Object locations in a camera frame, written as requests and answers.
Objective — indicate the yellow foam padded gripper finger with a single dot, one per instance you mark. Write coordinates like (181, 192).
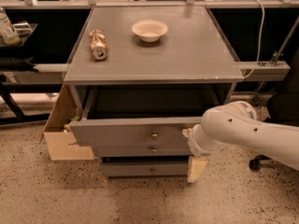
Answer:
(196, 166)

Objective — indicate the grey top drawer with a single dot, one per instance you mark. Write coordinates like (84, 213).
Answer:
(127, 116)

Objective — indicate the grey drawer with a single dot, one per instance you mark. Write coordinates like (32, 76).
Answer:
(127, 116)
(144, 166)
(142, 151)

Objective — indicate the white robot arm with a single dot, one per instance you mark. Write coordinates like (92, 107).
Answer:
(237, 124)

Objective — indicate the grey bottom drawer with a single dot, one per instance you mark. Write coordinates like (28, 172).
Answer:
(144, 166)

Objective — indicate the grey middle drawer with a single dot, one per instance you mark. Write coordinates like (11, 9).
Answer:
(142, 151)

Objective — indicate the grey drawer cabinet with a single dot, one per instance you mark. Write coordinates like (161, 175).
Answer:
(192, 52)

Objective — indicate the black office chair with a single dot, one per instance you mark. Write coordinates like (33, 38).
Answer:
(283, 107)

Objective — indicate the yellow item in box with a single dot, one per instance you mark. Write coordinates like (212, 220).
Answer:
(67, 127)

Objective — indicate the open cardboard box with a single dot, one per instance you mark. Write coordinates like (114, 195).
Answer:
(62, 144)

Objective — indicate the white paper bowl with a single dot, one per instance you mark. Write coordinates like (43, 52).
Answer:
(149, 30)

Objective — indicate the crushed golden drink can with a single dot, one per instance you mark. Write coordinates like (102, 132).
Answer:
(98, 45)

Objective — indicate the black side table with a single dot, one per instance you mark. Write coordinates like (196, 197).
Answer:
(9, 83)

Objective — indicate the shiny foil packet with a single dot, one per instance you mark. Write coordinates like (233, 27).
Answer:
(23, 28)

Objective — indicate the green label plastic bottle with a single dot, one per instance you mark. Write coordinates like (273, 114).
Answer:
(7, 30)

